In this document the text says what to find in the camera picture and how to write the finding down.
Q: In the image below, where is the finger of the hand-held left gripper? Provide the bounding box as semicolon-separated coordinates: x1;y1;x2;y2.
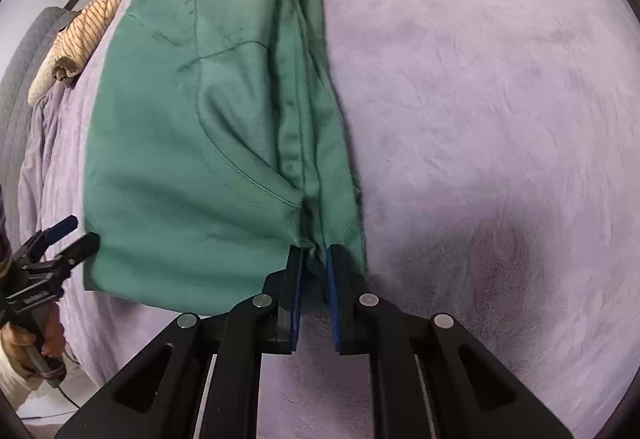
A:
20;215;79;265
35;232;101;287

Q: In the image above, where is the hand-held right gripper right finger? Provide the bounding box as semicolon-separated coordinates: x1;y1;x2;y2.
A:
326;244;573;439

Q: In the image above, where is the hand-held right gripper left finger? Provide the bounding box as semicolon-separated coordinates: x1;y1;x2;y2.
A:
52;246;305;439

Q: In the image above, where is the green work jacket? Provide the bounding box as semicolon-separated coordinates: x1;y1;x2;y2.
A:
82;0;370;317

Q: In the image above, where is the person's left forearm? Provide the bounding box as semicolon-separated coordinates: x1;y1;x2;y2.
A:
0;354;51;417

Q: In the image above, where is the person's left hand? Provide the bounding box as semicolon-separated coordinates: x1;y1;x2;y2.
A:
0;318;68;382

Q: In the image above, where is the grey quilted headboard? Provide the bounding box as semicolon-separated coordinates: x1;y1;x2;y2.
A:
0;6;76;220

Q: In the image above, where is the brown crumpled cloth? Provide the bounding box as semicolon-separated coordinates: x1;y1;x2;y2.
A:
52;56;83;90

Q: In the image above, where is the cream striped cloth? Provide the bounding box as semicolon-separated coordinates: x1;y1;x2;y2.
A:
27;0;126;107

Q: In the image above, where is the purple plush blanket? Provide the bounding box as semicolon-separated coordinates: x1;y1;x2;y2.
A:
17;0;640;439

